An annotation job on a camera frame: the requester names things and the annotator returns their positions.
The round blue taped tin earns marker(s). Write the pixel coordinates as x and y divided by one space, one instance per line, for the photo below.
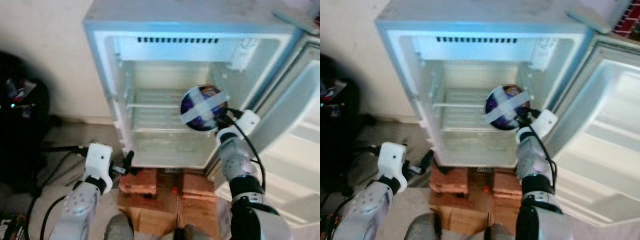
202 107
505 107

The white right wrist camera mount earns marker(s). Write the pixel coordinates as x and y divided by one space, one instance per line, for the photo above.
545 120
246 122

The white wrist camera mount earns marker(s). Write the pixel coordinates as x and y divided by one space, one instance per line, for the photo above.
391 165
246 122
545 120
97 165

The brown cardboard sheet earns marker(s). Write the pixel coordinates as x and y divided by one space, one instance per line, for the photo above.
167 210
470 210

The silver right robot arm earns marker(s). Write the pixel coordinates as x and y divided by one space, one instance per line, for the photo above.
250 210
537 210

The grey robot left leg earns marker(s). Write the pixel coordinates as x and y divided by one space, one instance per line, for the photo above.
119 229
421 229

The grey robot leg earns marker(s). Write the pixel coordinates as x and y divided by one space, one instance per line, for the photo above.
499 233
119 229
192 233
421 229

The silver mini fridge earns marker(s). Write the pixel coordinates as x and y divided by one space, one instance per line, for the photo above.
150 15
450 15

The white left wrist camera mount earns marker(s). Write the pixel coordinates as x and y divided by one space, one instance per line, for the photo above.
97 165
391 165

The grey robot right leg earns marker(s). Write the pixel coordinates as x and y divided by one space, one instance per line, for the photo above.
192 233
499 233

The black office chair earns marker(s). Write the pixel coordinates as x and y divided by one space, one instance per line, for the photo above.
25 150

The white freezer flap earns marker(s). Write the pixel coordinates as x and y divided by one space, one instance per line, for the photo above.
175 50
475 50

